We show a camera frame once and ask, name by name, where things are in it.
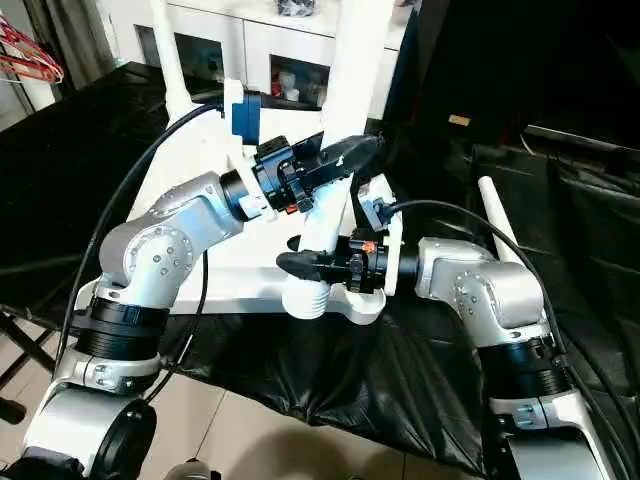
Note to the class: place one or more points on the red patterned object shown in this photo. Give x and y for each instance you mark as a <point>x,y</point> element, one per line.
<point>28,55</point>

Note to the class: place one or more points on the black work mat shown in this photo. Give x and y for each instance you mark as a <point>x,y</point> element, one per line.
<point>60,180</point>

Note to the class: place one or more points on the white plastic table leg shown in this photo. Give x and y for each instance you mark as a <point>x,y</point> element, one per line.
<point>172,55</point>
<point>355,70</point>
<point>497,215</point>

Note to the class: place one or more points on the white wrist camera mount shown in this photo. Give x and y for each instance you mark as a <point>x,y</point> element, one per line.
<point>245,120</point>
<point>385,215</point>

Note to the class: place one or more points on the black furniture with yellow label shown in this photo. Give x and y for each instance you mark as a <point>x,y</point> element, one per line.
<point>520,50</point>

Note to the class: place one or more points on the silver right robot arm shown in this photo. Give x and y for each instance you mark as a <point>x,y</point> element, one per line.
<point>490,290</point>

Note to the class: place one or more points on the white plastic table top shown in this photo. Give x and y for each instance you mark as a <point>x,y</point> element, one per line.
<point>230,270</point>

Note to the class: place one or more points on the black left robot foot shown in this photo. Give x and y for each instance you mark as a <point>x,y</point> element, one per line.
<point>190,471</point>

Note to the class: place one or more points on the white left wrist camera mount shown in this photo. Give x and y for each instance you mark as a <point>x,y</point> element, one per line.
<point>245,120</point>

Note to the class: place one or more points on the black metal stand leg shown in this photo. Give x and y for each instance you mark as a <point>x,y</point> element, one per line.
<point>25,365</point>

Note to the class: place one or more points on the grey curtain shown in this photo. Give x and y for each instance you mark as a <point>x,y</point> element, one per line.
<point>65,35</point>

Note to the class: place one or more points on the white cabinet with glass doors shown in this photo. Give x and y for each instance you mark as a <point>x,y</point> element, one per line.
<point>220,35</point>

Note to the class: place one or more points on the dark tangled bundle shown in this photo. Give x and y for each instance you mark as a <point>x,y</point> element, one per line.
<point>296,7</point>

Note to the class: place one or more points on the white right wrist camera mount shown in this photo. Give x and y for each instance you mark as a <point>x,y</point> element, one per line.
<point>385,215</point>

